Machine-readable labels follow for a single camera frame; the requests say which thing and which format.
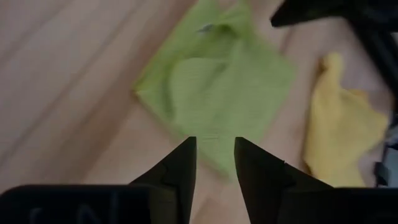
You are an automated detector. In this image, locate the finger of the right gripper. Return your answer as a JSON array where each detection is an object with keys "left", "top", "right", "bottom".
[{"left": 270, "top": 0, "right": 352, "bottom": 28}]

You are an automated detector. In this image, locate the yellow microfiber towel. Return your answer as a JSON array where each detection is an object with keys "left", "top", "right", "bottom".
[{"left": 302, "top": 52, "right": 390, "bottom": 189}]

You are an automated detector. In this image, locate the light green microfiber towel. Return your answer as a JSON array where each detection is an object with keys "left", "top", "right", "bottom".
[{"left": 131, "top": 0, "right": 297, "bottom": 180}]

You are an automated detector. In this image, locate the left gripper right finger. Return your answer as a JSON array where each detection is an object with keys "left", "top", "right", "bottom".
[{"left": 234, "top": 136, "right": 335, "bottom": 224}]

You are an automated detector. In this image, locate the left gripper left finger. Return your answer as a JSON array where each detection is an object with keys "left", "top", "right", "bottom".
[{"left": 129, "top": 136, "right": 198, "bottom": 224}]

